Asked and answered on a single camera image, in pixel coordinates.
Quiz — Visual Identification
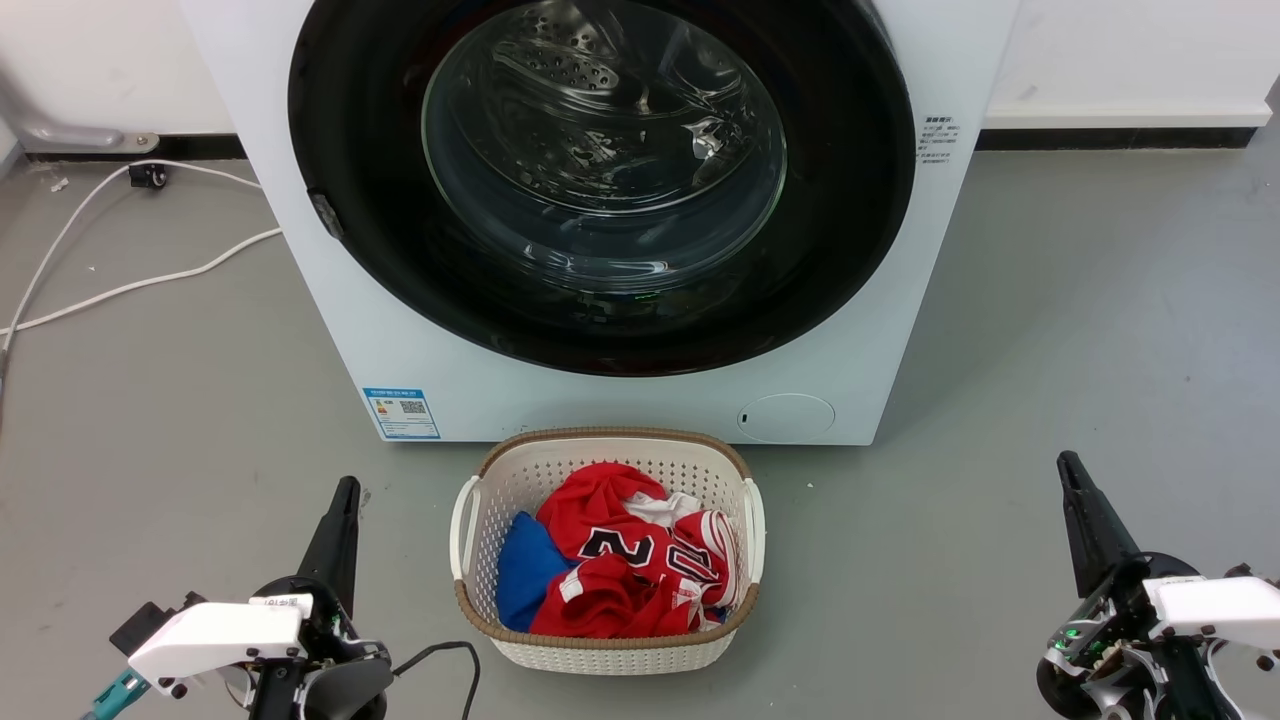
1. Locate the white front-load washing machine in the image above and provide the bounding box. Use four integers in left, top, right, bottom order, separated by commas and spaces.
180, 0, 1021, 446

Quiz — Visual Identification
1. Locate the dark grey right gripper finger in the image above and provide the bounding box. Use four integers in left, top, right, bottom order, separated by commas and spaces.
1068, 451, 1143, 573
1058, 451, 1113, 598

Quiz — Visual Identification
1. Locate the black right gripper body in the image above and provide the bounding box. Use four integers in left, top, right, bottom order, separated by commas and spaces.
1037, 556, 1201, 716

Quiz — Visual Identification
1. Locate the round black glass washer door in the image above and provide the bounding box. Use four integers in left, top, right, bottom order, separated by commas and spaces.
288, 0, 917, 378

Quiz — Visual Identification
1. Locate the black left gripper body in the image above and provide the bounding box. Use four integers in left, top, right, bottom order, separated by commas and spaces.
252, 577, 391, 673

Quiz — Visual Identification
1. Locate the round white filter cover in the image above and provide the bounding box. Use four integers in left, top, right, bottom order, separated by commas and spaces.
737, 393, 836, 443

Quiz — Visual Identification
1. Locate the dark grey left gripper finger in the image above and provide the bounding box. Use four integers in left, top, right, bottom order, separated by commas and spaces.
298, 477, 352, 593
335, 478, 360, 613

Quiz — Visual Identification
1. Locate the teal cable connector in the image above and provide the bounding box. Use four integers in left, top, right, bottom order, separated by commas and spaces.
85, 668, 151, 720

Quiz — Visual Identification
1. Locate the white plastic laundry basket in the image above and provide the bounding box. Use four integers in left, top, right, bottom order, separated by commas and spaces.
449, 427, 767, 676

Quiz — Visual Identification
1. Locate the small printed text sticker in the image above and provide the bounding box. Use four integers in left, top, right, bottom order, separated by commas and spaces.
918, 114, 963, 165

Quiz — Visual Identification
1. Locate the blue garment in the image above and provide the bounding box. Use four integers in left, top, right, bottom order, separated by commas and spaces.
496, 511, 581, 633

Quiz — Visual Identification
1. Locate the blue energy label sticker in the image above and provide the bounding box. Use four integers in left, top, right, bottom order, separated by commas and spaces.
362, 388, 441, 441

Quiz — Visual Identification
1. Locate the red basketball jersey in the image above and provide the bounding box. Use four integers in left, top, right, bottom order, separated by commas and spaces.
528, 462, 743, 639

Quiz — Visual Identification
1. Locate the white cloth piece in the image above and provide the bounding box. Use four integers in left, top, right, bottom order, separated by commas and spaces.
625, 490, 706, 529

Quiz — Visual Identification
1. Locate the white power cable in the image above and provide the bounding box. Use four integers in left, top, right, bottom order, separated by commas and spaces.
0, 228, 283, 336
0, 160, 263, 386

